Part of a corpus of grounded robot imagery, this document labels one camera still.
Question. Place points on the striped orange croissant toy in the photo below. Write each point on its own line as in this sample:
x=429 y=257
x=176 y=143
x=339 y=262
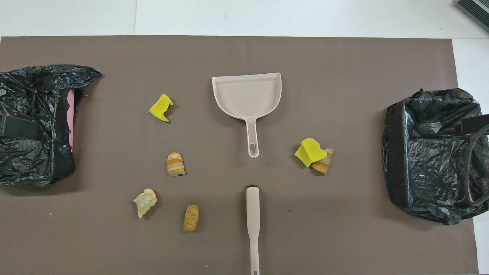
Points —
x=324 y=167
x=175 y=164

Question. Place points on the black-lined bin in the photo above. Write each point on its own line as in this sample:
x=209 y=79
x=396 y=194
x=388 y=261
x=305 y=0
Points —
x=428 y=160
x=30 y=91

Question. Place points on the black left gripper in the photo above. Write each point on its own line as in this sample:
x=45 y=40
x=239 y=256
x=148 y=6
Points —
x=17 y=127

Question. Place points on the beige hand brush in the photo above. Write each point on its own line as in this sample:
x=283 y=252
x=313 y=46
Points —
x=253 y=214

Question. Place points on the pink plastic bin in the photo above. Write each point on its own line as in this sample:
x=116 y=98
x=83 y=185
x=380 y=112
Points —
x=71 y=114

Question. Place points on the yellow sponge piece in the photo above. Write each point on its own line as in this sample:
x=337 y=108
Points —
x=310 y=152
x=160 y=108

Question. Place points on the left black-lined bin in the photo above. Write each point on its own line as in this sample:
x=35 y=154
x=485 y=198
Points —
x=428 y=160

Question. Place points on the pale pastry toy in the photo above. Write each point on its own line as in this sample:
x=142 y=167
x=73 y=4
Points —
x=145 y=201

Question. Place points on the dark ribbed grey device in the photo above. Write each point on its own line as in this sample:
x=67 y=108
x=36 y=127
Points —
x=477 y=9

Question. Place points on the brown table mat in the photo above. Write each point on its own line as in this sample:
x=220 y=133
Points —
x=344 y=76

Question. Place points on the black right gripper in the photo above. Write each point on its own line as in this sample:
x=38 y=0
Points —
x=477 y=124

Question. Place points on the beige plastic dustpan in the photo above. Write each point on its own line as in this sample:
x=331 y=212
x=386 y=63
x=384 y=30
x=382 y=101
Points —
x=246 y=95

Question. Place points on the right black-lined bin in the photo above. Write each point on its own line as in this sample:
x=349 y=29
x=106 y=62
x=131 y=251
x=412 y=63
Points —
x=30 y=91

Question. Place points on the brown bread roll toy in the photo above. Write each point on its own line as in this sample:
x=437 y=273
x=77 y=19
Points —
x=191 y=217

